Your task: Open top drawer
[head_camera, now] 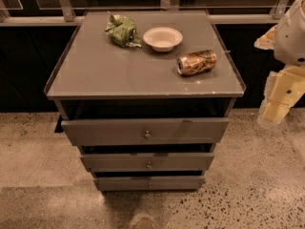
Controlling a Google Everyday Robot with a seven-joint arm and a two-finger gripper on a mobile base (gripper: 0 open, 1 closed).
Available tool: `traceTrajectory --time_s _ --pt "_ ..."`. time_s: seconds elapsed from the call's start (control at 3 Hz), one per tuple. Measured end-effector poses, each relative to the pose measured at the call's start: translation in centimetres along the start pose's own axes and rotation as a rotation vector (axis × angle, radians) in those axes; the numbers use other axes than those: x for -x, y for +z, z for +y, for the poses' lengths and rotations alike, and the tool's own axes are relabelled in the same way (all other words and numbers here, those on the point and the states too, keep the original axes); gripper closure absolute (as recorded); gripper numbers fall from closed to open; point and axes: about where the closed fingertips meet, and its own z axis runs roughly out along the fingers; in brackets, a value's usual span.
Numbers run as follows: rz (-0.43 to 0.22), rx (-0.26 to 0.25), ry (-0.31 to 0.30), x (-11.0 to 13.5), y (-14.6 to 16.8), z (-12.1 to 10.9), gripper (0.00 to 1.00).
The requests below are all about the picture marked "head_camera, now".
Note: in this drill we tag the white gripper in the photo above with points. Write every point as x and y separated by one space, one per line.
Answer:
292 38

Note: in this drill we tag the grey top drawer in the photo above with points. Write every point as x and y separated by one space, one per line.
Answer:
95 132

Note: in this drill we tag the grey drawer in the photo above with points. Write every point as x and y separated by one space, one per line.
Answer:
95 132
141 183
138 162

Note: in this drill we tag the grey middle drawer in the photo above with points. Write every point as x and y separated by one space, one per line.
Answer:
138 162

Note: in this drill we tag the grey drawer cabinet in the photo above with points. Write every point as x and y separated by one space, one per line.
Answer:
96 79

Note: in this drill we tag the brass top drawer knob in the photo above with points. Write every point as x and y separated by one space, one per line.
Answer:
147 134

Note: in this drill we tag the brass middle drawer knob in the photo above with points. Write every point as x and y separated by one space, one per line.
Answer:
149 165

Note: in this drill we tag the grey bottom drawer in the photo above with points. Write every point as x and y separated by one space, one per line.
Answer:
141 183

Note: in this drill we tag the gold drink can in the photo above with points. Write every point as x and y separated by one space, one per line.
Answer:
196 62

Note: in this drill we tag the white bowl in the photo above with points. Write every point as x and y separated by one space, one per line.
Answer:
162 39

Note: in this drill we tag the crumpled green chip bag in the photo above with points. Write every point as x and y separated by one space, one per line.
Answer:
122 30

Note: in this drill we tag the metal railing frame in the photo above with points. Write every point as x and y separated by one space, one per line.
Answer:
54 12

